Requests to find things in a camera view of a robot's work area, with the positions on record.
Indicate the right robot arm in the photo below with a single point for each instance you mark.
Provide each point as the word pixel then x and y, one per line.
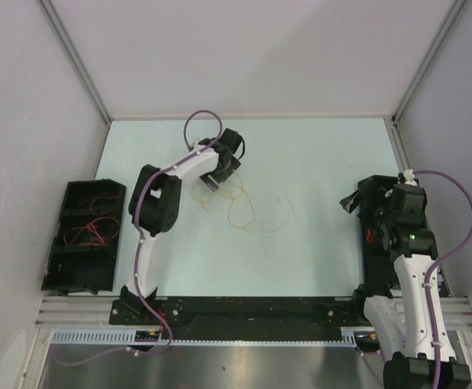
pixel 400 296

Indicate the white slotted cable duct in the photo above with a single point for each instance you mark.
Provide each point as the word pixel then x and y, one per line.
pixel 149 338

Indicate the left black sorting bin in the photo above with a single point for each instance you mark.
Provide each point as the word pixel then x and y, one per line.
pixel 84 253

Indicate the black sorting bin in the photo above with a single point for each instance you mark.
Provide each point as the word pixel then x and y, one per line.
pixel 378 261
pixel 84 253

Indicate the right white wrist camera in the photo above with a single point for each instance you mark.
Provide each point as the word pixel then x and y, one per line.
pixel 407 177

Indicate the aluminium frame rail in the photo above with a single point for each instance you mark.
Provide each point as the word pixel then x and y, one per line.
pixel 69 49

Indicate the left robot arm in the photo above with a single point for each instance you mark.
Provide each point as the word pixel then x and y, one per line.
pixel 154 205

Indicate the right black sorting bin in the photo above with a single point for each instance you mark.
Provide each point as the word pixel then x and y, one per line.
pixel 378 261

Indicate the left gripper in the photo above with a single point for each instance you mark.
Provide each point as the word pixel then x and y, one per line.
pixel 221 177

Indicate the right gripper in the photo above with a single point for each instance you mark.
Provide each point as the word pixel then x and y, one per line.
pixel 349 203

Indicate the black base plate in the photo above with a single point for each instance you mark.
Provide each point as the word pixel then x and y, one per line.
pixel 259 319

